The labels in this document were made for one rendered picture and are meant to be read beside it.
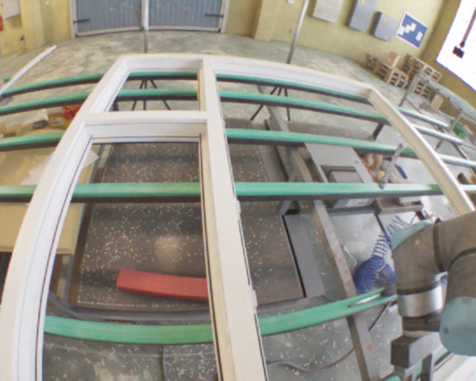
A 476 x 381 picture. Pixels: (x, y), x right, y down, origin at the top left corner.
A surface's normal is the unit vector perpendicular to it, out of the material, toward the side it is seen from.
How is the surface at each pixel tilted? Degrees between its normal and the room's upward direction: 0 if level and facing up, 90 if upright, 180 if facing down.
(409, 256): 75
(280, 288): 0
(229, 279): 0
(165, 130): 90
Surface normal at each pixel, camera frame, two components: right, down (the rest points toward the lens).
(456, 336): -0.70, 0.49
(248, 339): 0.16, -0.65
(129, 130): 0.14, 0.76
